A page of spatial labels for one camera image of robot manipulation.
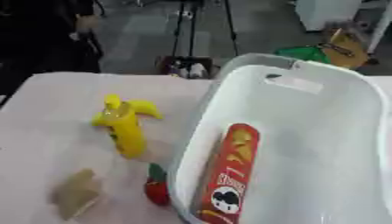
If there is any green bag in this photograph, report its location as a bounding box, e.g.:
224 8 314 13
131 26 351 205
274 45 333 65

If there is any person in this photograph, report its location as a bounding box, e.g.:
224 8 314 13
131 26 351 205
0 0 106 106

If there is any black tripod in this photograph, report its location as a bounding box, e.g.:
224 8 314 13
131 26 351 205
170 0 241 58

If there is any white plastic bin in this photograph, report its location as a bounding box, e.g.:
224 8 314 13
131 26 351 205
166 52 392 224

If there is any red strawberry toy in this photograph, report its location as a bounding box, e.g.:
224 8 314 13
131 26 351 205
143 163 172 207

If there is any white cabinet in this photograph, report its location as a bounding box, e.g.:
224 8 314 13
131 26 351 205
294 0 365 32

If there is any red chip can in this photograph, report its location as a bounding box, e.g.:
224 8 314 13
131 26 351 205
192 122 263 224

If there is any yellow peeled banana toy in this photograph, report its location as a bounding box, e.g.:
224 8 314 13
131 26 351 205
90 94 165 159

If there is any tan cardboard box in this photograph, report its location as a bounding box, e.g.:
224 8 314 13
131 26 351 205
318 27 371 70

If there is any dark box on floor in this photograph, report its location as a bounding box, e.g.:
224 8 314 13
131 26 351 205
154 55 221 80

